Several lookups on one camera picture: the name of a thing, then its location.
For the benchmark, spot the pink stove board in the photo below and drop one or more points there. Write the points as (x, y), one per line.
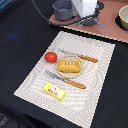
(107, 18)

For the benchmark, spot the beige woven placemat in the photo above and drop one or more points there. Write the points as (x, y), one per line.
(82, 91)

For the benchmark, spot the fork with wooden handle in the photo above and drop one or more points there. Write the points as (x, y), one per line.
(68, 81)

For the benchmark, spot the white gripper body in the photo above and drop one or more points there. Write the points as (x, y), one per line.
(86, 10)

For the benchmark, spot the orange bread loaf toy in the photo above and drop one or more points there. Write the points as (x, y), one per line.
(68, 66)

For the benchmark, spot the dark grey stock pot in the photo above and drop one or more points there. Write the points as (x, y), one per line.
(64, 10)

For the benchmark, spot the knife with wooden handle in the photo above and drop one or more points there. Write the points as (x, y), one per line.
(81, 56)

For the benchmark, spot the grey pot with handle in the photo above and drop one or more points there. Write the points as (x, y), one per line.
(95, 20)

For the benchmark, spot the red tomato toy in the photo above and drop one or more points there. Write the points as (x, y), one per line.
(51, 57)

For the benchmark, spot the black stove burner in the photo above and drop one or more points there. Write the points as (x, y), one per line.
(100, 5)

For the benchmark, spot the yellow butter box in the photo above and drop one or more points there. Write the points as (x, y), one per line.
(54, 91)

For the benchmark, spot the beige bowl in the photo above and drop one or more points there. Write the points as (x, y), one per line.
(123, 14)

